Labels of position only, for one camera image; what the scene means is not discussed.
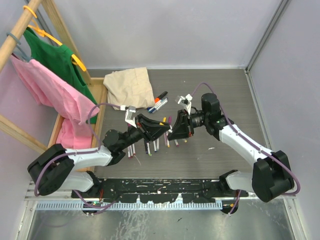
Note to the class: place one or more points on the grey cable duct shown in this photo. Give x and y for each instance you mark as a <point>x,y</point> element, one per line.
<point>177,205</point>

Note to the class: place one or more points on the wooden clothes rack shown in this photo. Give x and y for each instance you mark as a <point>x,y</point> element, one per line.
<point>97,88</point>

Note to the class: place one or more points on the blue end white marker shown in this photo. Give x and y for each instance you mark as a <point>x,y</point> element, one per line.
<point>155,146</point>

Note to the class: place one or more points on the beige folded cloth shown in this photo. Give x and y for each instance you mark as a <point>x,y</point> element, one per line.
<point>130,87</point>

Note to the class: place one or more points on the red cap white pen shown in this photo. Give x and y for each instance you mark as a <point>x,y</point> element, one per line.
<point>133,149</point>

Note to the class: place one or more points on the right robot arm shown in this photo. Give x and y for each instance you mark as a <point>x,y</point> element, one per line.
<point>271,174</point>

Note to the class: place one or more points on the dark blue cap marker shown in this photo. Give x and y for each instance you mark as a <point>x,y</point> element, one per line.
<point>162,103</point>

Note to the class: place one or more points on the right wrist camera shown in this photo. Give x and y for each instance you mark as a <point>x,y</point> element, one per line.
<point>185,101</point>

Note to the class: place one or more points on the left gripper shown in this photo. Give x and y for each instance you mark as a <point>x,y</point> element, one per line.
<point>155,132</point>

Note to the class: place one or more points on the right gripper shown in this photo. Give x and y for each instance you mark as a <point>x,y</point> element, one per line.
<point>180,130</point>

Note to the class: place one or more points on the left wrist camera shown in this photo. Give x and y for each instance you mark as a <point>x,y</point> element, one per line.
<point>129,115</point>

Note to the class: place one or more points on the lilac pen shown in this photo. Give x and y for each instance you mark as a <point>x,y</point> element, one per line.
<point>165,140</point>

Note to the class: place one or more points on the pink shirt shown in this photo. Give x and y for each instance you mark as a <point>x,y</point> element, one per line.
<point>50,90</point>

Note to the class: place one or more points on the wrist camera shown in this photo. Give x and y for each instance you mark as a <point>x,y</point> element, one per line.
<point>129,115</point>
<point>185,101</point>

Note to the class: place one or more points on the grey cap white marker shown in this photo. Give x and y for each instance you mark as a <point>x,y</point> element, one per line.
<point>156,108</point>

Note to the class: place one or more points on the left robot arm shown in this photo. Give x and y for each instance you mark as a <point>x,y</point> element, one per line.
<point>57,168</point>

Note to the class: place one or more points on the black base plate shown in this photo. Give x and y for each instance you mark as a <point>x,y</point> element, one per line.
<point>159,191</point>

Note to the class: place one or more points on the yellow hanger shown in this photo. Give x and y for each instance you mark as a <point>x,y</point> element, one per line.
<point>75,60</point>

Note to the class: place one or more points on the orange black highlighter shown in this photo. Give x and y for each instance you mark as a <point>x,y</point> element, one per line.
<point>161,96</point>

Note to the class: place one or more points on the green cap rainbow pen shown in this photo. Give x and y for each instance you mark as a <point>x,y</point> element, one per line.
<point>149,149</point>

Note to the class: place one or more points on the grey end white marker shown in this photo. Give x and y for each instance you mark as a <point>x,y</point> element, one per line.
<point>157,144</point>

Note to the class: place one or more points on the grey hanger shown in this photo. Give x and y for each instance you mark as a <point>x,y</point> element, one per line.
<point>19,52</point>

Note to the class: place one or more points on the green shirt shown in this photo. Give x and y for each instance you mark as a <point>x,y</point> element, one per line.
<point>58,59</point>

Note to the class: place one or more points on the teal cap white marker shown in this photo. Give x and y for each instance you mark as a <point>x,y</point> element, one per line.
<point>161,101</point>

